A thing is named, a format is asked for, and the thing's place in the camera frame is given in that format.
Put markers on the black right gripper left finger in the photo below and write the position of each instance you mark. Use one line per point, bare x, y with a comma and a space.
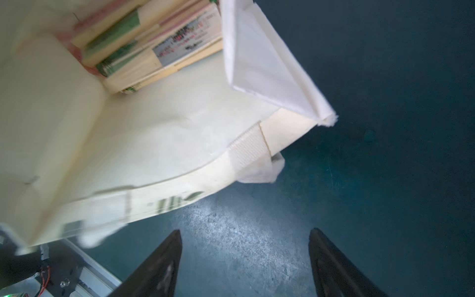
157, 275

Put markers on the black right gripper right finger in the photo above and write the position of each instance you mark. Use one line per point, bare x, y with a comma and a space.
334, 274

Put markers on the cream canvas tote bag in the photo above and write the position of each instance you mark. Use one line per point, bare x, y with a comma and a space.
78, 162

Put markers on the pink folding fan in bag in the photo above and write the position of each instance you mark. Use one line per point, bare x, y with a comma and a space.
184, 32

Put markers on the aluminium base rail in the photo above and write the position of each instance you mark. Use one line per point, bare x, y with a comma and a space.
57, 269

